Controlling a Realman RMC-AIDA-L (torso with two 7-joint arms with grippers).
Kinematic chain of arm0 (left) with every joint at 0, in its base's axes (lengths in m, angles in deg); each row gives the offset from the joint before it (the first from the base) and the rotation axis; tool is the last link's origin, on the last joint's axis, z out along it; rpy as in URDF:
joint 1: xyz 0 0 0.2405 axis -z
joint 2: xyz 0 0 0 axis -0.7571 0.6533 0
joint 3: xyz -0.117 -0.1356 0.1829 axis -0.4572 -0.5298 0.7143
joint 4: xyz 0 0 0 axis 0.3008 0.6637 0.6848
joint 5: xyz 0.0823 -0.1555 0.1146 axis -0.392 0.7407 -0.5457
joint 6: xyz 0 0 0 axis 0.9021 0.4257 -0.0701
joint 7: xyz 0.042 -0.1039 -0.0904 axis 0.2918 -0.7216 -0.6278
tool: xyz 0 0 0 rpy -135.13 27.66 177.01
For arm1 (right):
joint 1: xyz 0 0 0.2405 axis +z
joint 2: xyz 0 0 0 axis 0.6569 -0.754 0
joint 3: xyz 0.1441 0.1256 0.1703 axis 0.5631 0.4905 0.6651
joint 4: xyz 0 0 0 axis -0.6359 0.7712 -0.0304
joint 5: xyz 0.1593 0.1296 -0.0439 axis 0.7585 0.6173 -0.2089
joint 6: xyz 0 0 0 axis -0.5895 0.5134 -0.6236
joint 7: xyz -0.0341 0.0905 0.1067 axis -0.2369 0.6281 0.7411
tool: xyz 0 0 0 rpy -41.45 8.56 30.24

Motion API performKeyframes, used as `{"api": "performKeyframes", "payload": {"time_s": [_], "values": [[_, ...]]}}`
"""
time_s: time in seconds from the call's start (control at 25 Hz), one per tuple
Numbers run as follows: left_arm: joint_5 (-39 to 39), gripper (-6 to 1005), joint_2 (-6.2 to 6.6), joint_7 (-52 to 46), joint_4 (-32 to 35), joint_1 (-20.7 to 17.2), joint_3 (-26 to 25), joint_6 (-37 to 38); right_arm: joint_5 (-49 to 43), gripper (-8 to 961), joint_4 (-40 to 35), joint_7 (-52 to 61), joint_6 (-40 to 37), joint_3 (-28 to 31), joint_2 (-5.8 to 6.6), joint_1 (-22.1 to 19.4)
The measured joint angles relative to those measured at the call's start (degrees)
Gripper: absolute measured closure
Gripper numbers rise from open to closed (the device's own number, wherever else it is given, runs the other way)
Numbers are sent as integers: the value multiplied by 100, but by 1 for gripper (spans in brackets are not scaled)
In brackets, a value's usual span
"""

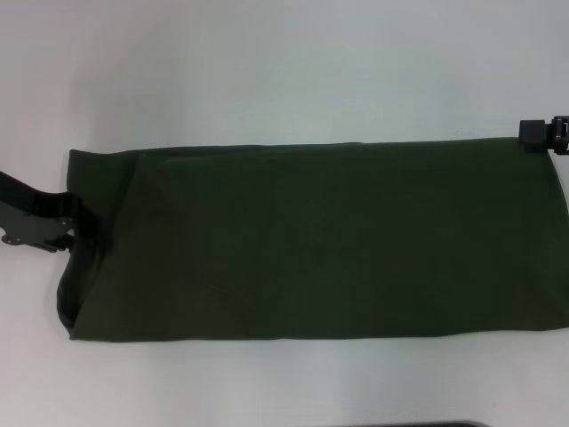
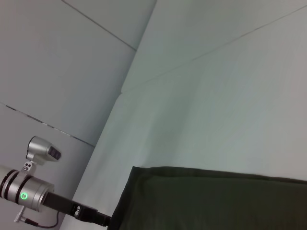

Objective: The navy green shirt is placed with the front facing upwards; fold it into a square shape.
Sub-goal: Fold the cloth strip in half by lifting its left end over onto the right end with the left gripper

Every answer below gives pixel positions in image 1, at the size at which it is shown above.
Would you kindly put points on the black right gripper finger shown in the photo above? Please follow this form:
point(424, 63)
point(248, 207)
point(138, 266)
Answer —
point(540, 133)

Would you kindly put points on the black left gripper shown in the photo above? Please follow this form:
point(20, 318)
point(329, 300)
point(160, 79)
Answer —
point(31, 213)

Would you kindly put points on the dark green printed t-shirt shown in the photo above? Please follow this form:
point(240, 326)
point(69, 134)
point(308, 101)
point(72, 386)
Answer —
point(311, 244)

